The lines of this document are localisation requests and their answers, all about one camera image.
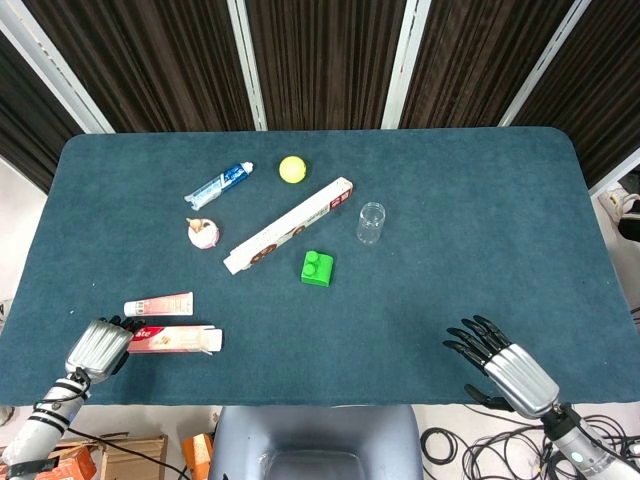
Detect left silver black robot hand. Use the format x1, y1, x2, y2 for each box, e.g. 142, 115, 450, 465
64, 315, 145, 383

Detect orange block with white face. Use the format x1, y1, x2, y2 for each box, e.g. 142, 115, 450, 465
181, 432, 215, 476

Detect long white cardboard box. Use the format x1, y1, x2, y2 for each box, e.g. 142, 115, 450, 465
222, 175, 356, 275

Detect pink ice cream toy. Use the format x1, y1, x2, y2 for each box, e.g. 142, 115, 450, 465
185, 217, 223, 250

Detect blue white toothpaste tube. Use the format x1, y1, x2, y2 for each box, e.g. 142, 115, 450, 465
183, 160, 254, 210

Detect green toy building block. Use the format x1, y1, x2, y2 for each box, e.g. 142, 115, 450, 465
299, 249, 335, 288

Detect clear plastic jar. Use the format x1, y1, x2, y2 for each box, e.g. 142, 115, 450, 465
356, 201, 389, 246

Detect yellow tennis ball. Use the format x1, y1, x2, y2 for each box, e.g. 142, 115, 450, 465
278, 155, 308, 184

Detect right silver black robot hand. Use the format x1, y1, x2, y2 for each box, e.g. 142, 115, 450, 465
442, 314, 560, 419

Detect red white toothpaste tube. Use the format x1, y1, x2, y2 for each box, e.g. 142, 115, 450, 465
123, 291, 195, 317

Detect red white toothpaste box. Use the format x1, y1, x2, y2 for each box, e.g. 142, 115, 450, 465
126, 324, 224, 356

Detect black floor cables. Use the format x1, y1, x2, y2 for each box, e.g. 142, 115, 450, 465
419, 399, 631, 480

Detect blue table cloth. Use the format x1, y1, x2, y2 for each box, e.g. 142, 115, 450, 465
0, 126, 632, 407

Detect white sneaker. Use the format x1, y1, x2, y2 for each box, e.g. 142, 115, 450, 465
602, 180, 640, 221

